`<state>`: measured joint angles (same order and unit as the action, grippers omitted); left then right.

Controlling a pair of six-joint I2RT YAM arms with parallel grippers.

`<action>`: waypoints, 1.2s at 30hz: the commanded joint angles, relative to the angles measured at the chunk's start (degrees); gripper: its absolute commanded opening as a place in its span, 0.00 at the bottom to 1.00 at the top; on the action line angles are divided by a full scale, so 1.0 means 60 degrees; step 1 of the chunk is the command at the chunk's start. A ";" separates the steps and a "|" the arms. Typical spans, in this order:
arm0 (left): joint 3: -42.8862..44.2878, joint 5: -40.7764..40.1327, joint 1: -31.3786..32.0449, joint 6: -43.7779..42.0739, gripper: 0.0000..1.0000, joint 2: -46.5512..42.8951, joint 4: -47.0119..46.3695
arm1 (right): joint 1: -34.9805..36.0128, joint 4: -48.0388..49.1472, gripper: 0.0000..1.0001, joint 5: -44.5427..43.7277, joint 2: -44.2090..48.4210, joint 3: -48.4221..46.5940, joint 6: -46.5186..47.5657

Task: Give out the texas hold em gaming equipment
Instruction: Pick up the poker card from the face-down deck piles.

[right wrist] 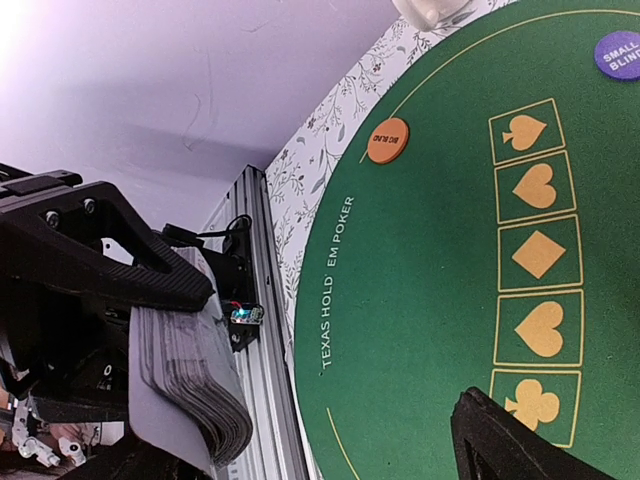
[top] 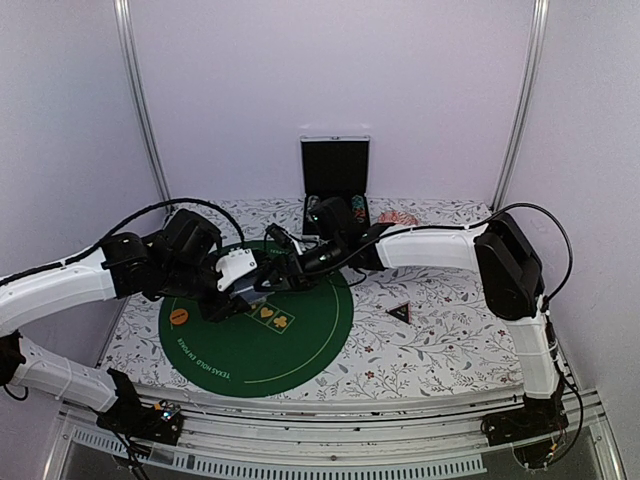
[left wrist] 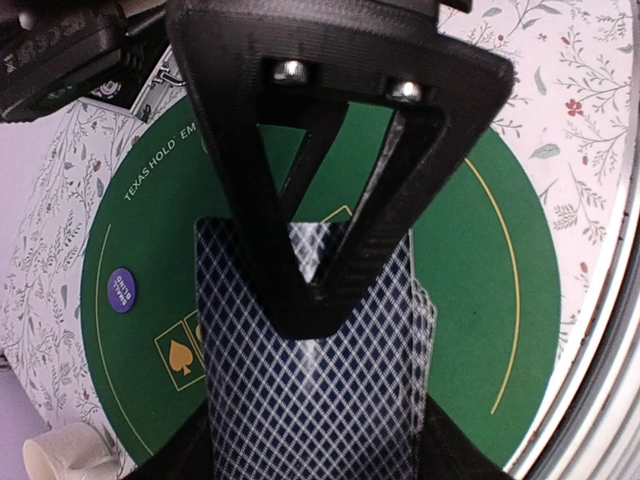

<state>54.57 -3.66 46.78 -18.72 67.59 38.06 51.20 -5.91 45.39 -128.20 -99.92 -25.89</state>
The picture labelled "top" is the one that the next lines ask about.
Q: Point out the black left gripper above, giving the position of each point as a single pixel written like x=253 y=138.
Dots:
x=223 y=308

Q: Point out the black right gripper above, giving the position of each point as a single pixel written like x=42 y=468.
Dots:
x=287 y=284

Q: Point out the orange big blind button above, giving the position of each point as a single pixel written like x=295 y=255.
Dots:
x=178 y=317

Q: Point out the blue playing card deck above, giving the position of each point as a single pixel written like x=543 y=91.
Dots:
x=245 y=289

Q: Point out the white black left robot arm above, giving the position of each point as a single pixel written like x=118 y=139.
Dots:
x=157 y=266

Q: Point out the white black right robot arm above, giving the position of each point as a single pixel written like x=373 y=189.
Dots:
x=496 y=249

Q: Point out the green round poker mat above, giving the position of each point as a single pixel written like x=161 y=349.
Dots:
x=280 y=344

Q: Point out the right poker chip row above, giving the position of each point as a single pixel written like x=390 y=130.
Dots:
x=359 y=209

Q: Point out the aluminium poker chip case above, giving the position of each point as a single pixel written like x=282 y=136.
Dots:
x=333 y=166

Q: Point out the triangular all in marker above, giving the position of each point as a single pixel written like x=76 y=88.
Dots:
x=401 y=312

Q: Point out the red blue patterned bowl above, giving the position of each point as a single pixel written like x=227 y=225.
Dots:
x=398 y=217

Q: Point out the floral white tablecloth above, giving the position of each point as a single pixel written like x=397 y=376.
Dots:
x=454 y=344

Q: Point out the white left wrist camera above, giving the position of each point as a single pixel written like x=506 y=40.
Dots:
x=233 y=266

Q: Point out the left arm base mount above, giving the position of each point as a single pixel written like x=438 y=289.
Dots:
x=160 y=423

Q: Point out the front aluminium rail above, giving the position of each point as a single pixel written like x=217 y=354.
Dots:
x=413 y=438

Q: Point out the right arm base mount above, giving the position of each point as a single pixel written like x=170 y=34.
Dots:
x=535 y=418

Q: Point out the left aluminium frame post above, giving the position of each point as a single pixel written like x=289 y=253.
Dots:
x=124 y=25

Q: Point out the aluminium frame post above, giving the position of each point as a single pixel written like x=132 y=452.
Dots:
x=533 y=57
x=124 y=25

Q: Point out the right aluminium frame post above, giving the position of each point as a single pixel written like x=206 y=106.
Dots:
x=533 y=57

